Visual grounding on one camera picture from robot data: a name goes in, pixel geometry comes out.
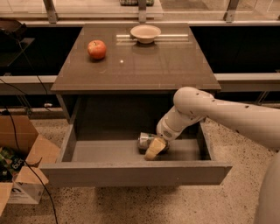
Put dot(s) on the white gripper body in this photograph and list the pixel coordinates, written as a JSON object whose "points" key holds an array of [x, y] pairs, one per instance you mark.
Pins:
{"points": [[164, 131]]}

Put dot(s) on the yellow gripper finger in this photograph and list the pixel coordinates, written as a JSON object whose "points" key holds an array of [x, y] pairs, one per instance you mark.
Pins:
{"points": [[157, 145]]}

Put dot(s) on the crushed green 7up can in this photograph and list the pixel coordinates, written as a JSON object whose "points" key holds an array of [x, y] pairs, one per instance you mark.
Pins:
{"points": [[144, 141]]}

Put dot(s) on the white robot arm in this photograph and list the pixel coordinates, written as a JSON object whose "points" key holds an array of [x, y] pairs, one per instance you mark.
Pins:
{"points": [[257, 123]]}

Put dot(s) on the grey cabinet with counter top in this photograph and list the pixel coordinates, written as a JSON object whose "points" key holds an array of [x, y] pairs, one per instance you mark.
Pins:
{"points": [[174, 60]]}

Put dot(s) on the open grey top drawer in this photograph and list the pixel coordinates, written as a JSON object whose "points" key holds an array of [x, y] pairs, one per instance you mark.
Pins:
{"points": [[101, 147]]}

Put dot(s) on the beige ceramic bowl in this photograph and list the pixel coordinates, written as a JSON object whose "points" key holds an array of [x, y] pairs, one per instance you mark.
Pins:
{"points": [[145, 34]]}

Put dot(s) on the red apple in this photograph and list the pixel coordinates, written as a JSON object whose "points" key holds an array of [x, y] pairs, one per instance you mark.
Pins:
{"points": [[96, 49]]}

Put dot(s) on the open cardboard box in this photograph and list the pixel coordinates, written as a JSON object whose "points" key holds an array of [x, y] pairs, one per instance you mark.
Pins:
{"points": [[23, 153]]}

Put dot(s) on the snack packets in box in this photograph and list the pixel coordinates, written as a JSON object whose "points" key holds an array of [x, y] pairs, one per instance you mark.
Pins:
{"points": [[10, 164]]}

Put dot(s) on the black device on shelf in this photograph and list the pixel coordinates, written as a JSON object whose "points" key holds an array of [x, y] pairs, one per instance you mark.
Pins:
{"points": [[12, 29]]}

